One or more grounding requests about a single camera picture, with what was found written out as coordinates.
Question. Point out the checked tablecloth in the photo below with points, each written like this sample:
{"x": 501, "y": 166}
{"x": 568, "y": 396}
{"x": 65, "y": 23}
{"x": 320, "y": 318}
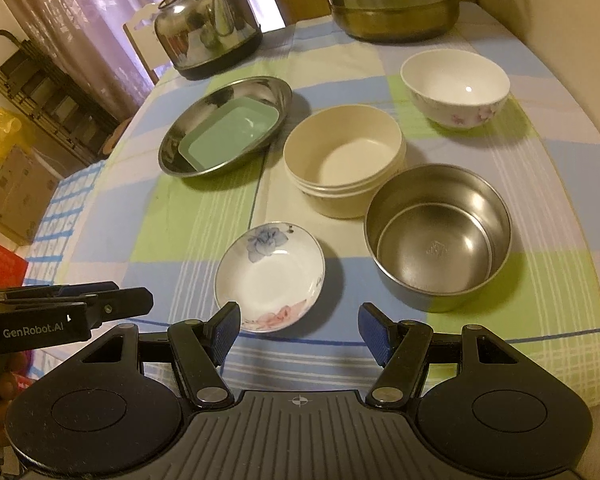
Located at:
{"x": 180, "y": 240}

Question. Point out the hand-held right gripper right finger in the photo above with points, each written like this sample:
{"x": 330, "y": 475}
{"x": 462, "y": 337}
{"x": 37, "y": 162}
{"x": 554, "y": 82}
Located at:
{"x": 371, "y": 331}

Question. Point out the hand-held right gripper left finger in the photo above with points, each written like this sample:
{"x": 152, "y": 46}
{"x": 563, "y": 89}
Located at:
{"x": 227, "y": 331}

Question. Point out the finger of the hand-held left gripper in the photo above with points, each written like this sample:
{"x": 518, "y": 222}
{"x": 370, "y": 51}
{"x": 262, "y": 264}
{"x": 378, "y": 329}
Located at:
{"x": 125, "y": 302}
{"x": 80, "y": 290}

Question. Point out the green square dish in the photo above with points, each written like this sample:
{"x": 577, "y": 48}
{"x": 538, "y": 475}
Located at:
{"x": 230, "y": 132}

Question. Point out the stainless steel kettle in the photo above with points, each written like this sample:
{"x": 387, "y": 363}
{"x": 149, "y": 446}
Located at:
{"x": 205, "y": 30}

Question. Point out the cardboard box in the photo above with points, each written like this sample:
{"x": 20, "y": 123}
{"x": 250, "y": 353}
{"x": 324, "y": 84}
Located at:
{"x": 15, "y": 195}

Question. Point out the red box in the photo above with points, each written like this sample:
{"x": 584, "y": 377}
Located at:
{"x": 0, "y": 265}

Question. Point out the stainless steel bowl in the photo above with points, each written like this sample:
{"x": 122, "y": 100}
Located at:
{"x": 430, "y": 255}

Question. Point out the black folding rack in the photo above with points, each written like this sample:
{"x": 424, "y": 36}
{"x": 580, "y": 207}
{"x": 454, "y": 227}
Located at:
{"x": 45, "y": 100}

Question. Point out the white pink-floral bowl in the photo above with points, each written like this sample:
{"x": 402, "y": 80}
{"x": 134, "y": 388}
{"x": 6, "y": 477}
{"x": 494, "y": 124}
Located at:
{"x": 455, "y": 85}

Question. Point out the white chair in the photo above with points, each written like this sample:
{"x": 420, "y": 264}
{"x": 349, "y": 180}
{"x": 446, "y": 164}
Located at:
{"x": 140, "y": 35}

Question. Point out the white floral saucer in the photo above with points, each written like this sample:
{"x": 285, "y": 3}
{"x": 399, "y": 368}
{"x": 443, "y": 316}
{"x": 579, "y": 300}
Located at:
{"x": 270, "y": 280}

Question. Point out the steel basin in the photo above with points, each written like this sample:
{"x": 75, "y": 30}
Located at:
{"x": 200, "y": 110}

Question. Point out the cream plastic bowl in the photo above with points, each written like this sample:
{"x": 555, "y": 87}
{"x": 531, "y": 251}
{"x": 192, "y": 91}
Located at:
{"x": 330, "y": 191}
{"x": 340, "y": 155}
{"x": 330, "y": 208}

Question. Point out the stainless steel steamer pot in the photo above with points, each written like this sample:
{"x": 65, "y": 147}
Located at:
{"x": 395, "y": 5}

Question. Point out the sheer curtain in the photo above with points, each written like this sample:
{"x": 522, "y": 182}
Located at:
{"x": 105, "y": 0}

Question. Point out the yellow plastic bag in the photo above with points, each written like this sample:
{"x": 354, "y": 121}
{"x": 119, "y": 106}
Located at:
{"x": 7, "y": 130}

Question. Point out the pile of oranges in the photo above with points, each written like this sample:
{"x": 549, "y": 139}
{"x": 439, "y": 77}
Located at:
{"x": 0, "y": 400}

